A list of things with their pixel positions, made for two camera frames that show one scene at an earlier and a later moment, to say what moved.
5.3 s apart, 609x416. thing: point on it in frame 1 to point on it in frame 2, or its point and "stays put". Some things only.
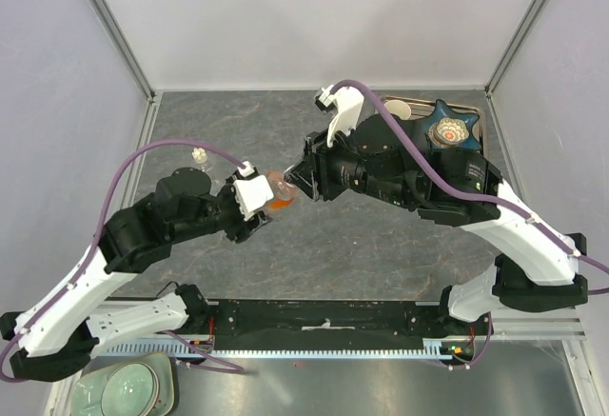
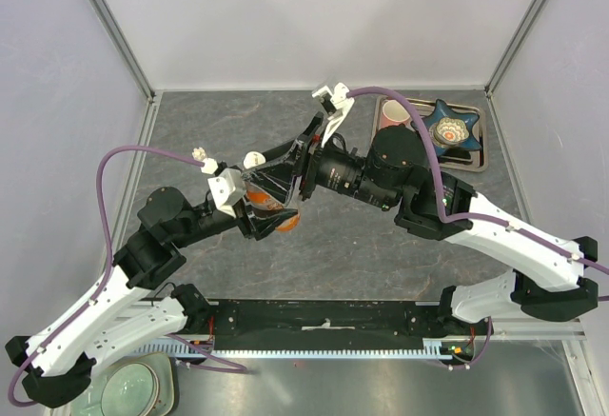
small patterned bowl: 448,132 stays put
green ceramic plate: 88,393 stays put
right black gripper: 308,175 to 280,177
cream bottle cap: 199,154 stays put
